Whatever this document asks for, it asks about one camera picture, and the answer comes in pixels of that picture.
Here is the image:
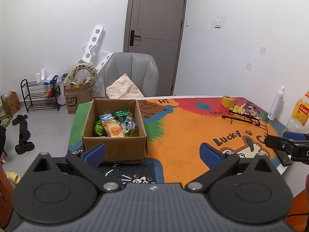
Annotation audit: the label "grey door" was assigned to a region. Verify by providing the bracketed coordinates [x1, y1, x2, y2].
[123, 0, 188, 96]

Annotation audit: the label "white perforated board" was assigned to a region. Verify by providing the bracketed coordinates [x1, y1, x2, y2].
[82, 25, 105, 63]

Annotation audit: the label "black chunky shoe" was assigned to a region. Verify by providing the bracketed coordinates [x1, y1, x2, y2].
[15, 140, 35, 155]

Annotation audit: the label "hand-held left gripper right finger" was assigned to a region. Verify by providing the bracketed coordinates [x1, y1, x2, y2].
[185, 142, 276, 193]

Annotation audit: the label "black flat shoe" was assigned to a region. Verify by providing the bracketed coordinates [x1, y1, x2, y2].
[12, 114, 28, 126]

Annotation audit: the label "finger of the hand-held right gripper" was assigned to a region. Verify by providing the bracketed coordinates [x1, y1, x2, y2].
[282, 131, 309, 141]
[264, 135, 305, 154]

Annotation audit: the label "clear candy packets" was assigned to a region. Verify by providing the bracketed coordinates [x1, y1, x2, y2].
[244, 104, 261, 119]

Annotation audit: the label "small brown carton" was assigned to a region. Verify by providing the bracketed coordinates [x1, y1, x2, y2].
[0, 91, 21, 116]

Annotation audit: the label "yellow tape roll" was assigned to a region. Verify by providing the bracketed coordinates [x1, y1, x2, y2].
[221, 95, 235, 107]

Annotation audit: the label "black shoe rack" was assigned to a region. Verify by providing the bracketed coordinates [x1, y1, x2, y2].
[20, 75, 62, 113]

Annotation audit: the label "black door handle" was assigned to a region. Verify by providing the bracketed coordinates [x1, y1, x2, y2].
[129, 30, 141, 46]

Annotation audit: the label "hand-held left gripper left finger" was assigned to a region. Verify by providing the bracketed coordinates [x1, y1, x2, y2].
[31, 142, 120, 194]

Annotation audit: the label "green floor mat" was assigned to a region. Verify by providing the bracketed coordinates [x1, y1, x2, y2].
[0, 113, 13, 129]

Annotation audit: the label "white spray bottle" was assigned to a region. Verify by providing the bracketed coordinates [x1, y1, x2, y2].
[267, 86, 285, 121]

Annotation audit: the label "printed brown cardboard box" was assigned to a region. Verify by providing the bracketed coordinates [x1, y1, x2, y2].
[64, 83, 95, 115]

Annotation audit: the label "blue green snack packet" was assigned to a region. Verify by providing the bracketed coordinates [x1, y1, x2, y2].
[126, 120, 138, 132]

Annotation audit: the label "white holder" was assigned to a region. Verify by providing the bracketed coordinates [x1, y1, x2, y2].
[36, 69, 48, 84]

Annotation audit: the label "panda print inflatable ring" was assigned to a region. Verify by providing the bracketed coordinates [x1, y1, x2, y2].
[64, 62, 98, 86]

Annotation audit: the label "dark green snack packet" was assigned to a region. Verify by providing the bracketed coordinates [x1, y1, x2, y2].
[113, 110, 131, 121]

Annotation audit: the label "dark cloth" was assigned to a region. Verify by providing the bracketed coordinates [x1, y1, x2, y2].
[0, 125, 7, 157]

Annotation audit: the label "yellow slipper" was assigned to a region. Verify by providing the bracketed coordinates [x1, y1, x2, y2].
[5, 171, 22, 184]

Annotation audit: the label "black wire rack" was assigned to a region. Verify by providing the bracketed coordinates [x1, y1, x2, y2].
[221, 108, 268, 133]

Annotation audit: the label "grey chair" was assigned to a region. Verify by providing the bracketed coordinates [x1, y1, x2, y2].
[104, 52, 159, 99]

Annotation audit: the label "dotted cream cushion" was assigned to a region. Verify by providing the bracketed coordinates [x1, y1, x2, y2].
[106, 73, 145, 99]

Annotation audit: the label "round cracker packet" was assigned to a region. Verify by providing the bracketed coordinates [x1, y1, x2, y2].
[102, 119, 126, 138]

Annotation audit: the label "colourful cartoon printed mat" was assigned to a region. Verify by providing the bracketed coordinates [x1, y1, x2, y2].
[67, 97, 286, 187]

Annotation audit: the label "blue plastic bag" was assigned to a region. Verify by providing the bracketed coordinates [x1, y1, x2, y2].
[44, 75, 59, 85]

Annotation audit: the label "orange juice bottle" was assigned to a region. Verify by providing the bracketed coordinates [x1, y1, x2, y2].
[284, 90, 309, 136]

